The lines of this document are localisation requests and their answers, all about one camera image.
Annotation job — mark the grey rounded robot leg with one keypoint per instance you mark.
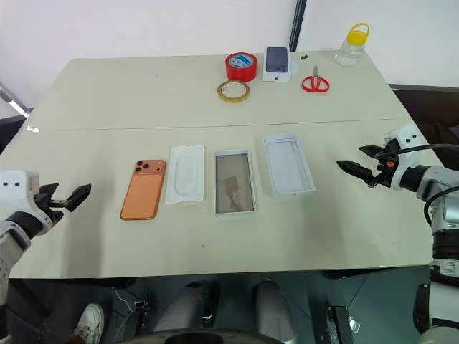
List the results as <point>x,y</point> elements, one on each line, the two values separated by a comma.
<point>183,308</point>
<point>270,311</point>

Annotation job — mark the white sneaker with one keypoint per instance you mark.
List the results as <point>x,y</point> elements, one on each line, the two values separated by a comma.
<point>89,322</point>

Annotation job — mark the white phone box base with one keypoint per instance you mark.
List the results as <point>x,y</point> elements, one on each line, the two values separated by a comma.
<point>235,182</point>

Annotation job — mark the dark vertical post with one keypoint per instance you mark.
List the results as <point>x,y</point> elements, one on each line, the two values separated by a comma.
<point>298,23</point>

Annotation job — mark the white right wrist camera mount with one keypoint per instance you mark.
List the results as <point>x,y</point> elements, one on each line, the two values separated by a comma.
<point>405,138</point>

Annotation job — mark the yellow clear tape roll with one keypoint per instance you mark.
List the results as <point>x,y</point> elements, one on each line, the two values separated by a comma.
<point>224,94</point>

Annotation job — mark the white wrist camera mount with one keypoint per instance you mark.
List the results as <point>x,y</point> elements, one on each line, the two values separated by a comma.
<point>16,186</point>
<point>405,138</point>

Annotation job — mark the red tape roll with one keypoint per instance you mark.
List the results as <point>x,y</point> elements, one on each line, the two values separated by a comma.
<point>241,68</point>

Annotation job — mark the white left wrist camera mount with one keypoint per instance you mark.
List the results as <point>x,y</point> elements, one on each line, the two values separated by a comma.
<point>16,186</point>

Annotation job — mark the orange smartphone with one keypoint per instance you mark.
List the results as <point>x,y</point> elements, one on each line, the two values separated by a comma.
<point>143,191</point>

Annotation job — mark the clear plastic film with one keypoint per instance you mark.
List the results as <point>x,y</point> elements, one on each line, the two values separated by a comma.
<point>294,66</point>

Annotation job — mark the white phone box lid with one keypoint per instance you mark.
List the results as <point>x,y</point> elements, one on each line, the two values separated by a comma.
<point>288,165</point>

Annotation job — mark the black furniture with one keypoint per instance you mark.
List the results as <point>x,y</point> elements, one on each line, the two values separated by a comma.
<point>426,114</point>

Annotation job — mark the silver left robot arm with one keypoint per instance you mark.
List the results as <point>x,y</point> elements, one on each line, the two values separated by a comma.
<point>14,229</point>

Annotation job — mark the small black clip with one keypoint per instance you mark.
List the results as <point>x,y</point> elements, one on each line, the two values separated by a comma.
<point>305,56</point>

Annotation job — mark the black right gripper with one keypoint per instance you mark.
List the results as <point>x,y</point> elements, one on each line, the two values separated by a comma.
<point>385,168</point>

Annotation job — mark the white box with purple phone print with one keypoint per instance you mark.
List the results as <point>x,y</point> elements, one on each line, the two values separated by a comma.
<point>276,62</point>

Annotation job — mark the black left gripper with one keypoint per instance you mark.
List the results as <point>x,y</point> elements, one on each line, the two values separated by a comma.
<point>44,208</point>

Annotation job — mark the grey metal rail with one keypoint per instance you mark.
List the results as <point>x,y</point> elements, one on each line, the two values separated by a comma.
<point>12,102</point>

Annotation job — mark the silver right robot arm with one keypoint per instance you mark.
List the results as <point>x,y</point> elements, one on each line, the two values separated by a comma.
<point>439,200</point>

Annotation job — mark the clear jar with yellow lid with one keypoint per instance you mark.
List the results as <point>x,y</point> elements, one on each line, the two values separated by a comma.
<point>351,48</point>

